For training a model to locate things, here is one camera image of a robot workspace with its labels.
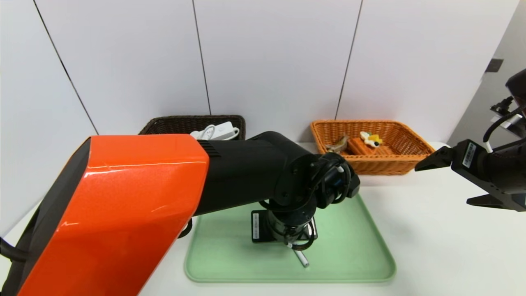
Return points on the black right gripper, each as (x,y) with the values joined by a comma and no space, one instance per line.
(469,155)

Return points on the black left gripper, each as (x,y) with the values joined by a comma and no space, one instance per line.
(257,226)

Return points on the white slim pen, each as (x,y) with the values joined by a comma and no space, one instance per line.
(302,259)

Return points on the orange toy cake slice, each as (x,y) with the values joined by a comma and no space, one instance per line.
(361,146)

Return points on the clear brown snack bar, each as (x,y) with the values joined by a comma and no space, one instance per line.
(337,146)

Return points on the orange wicker basket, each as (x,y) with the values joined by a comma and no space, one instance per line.
(378,166)

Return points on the dark brown wicker basket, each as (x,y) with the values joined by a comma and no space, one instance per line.
(172,123)

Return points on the left wrist black motor cylinder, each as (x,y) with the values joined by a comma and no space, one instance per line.
(341,181)

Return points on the wrist black motor cylinder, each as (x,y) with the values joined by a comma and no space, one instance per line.
(341,181)
(518,86)

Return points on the light green plastic tray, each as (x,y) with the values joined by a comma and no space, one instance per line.
(349,255)

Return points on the right wrist black motor cylinder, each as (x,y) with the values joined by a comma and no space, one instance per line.
(518,86)

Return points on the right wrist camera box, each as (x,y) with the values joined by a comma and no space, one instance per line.
(509,121)

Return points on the black wall fixture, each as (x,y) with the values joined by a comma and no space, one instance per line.
(494,65)

